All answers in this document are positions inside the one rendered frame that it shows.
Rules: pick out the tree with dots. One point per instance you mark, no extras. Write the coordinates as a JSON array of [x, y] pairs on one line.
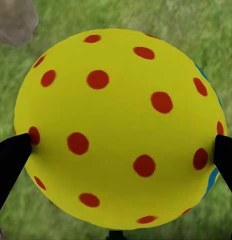
[[18, 21]]

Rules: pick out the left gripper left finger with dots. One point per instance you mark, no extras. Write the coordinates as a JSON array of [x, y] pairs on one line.
[[14, 153]]

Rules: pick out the easter egg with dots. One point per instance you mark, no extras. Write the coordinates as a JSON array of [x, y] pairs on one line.
[[122, 128]]

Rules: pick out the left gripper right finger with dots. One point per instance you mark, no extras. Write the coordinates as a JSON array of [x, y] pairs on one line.
[[223, 157]]

